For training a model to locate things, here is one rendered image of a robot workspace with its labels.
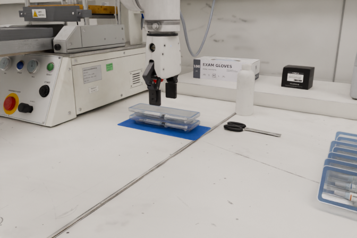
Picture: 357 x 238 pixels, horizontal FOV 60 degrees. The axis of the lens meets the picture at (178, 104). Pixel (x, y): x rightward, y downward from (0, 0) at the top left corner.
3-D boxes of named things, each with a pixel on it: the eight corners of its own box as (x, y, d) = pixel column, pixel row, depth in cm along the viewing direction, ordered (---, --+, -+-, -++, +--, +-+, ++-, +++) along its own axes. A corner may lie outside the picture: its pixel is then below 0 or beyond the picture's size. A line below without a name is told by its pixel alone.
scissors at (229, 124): (221, 129, 77) (221, 126, 77) (228, 122, 82) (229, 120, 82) (278, 141, 71) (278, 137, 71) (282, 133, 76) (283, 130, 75)
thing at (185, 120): (127, 116, 81) (127, 108, 81) (140, 110, 86) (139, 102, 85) (190, 127, 73) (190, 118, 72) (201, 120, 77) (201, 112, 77)
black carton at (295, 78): (286, 83, 110) (288, 64, 108) (312, 86, 105) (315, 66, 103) (280, 86, 105) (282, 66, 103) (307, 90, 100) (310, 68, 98)
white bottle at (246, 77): (254, 116, 88) (257, 65, 84) (237, 116, 88) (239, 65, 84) (250, 111, 93) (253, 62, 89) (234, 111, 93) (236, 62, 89)
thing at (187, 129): (128, 123, 82) (128, 115, 81) (140, 117, 87) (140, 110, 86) (190, 135, 74) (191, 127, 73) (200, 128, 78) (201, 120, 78)
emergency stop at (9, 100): (6, 110, 87) (10, 96, 88) (15, 112, 85) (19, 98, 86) (1, 109, 86) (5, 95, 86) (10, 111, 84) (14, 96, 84)
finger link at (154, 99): (153, 80, 70) (154, 109, 72) (161, 78, 73) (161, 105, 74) (142, 79, 71) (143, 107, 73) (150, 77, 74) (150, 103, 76)
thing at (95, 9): (71, 18, 114) (69, -9, 111) (119, 18, 104) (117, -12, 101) (30, 18, 99) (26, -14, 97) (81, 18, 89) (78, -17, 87)
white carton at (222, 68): (204, 73, 131) (205, 55, 129) (258, 77, 120) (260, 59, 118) (192, 77, 120) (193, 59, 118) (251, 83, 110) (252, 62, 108)
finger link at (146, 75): (144, 64, 68) (148, 87, 70) (162, 53, 74) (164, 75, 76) (139, 64, 68) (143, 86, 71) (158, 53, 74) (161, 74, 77)
